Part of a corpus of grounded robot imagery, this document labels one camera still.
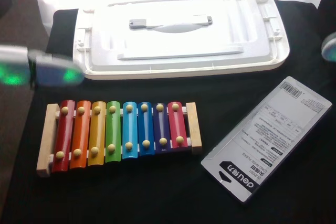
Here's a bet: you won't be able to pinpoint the rainbow wooden xylophone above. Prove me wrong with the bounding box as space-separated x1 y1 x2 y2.
36 100 203 178

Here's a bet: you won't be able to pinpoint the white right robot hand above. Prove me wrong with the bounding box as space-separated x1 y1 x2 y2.
321 31 336 62

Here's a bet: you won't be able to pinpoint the black table cloth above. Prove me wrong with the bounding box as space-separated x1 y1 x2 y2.
0 0 336 224

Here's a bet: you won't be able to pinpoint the white barcode label card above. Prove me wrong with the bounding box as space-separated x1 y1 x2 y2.
201 76 333 204

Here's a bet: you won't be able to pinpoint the white plastic tray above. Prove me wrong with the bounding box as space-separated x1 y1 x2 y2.
74 0 291 80

